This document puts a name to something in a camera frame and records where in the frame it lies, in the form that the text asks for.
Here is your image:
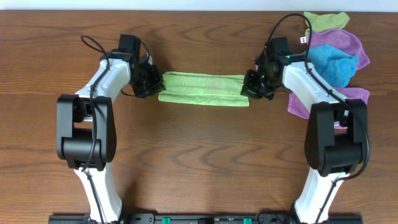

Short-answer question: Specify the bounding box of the light green cloth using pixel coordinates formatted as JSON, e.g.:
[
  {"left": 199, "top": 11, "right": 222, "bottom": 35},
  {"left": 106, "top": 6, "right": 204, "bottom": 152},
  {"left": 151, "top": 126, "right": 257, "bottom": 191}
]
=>
[{"left": 159, "top": 72, "right": 249, "bottom": 107}]

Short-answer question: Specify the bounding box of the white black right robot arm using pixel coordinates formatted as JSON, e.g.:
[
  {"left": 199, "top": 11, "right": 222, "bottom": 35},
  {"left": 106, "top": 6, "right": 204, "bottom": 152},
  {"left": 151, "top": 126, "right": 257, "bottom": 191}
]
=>
[{"left": 241, "top": 37, "right": 369, "bottom": 223}]

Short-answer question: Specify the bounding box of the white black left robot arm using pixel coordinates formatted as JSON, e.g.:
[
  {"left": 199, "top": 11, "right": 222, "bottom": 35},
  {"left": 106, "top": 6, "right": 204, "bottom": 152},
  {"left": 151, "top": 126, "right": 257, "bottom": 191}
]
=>
[{"left": 49, "top": 34, "right": 165, "bottom": 223}]

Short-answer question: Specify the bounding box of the lower purple cloth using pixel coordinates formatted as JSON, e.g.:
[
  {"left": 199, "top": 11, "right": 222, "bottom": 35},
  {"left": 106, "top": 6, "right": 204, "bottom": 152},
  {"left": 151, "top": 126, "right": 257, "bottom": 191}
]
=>
[{"left": 287, "top": 85, "right": 370, "bottom": 119}]

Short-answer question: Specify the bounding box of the purple cloth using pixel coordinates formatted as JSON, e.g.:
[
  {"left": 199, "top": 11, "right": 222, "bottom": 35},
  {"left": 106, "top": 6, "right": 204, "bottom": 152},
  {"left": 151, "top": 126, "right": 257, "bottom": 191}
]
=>
[
  {"left": 287, "top": 85, "right": 370, "bottom": 119},
  {"left": 310, "top": 29, "right": 370, "bottom": 70}
]

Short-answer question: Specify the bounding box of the blue cloth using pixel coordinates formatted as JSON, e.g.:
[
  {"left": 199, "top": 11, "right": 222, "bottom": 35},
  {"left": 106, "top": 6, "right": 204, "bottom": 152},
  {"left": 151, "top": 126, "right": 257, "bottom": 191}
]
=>
[{"left": 308, "top": 44, "right": 359, "bottom": 88}]

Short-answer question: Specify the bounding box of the small green cloth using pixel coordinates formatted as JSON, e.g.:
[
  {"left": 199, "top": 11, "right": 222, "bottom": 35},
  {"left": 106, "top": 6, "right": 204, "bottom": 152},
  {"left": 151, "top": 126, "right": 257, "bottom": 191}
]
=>
[{"left": 304, "top": 12, "right": 350, "bottom": 32}]

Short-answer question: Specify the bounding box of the upper purple cloth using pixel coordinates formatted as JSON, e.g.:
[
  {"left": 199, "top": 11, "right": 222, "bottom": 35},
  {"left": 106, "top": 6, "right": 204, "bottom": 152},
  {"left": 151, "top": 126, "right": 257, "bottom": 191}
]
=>
[{"left": 310, "top": 29, "right": 370, "bottom": 70}]

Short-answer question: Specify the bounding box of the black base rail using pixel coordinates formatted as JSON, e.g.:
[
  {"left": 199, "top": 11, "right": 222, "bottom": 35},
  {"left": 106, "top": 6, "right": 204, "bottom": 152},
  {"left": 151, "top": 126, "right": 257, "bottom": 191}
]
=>
[{"left": 48, "top": 213, "right": 363, "bottom": 224}]

